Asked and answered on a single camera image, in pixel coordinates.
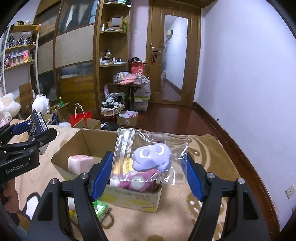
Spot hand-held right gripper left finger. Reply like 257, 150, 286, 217
25, 151, 115, 241

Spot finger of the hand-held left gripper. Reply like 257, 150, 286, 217
0, 120, 31, 145
0, 127, 57, 154

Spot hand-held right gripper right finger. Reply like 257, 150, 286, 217
185, 153, 271, 241

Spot black packet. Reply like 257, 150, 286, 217
29, 109, 48, 137

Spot pink bear plush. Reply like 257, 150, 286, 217
110, 168, 160, 192

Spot purple plush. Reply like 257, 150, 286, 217
110, 127, 189, 186

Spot person's left hand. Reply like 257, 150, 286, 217
0, 178, 19, 210

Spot white and brown plush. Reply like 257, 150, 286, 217
0, 93, 21, 116

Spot cardboard box with bottles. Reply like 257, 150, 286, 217
50, 102, 71, 122

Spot white spiky round plush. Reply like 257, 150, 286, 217
31, 95, 50, 115

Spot green tissue packet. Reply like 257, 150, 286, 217
92, 199, 111, 220

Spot tall brown cardboard box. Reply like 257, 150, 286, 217
18, 82, 34, 114

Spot red gift bag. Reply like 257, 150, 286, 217
69, 103, 93, 128

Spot brown cardboard box flaps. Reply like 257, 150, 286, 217
84, 118, 102, 130

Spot small box of pink packets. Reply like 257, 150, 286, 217
116, 111, 140, 127

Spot wicker basket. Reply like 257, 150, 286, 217
100, 105, 125, 117

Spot row of pink figure boxes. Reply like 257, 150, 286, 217
5, 50, 33, 67

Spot pile of striped socks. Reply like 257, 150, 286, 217
102, 93, 125, 108

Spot clear plastic storage bin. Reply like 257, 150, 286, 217
129, 95, 150, 112

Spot row of dark figurines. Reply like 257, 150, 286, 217
6, 36, 36, 47

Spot wooden wardrobe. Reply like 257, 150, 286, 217
32, 0, 100, 116

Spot small wooden side table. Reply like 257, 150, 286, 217
107, 82, 148, 110

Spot pink patterned plastic bag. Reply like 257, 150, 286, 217
135, 80, 151, 98

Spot wooden door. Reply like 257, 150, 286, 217
148, 0, 201, 107

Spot white shelf rack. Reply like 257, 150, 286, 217
0, 24, 41, 93

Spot red paper bag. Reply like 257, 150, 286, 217
131, 61, 146, 75

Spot wooden corner shelf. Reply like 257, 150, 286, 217
94, 0, 131, 112

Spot door mirror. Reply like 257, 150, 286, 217
161, 14, 188, 102

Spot wooden framed table mirror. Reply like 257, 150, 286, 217
110, 16, 124, 29

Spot wall socket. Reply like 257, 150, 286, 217
285, 185, 296, 199

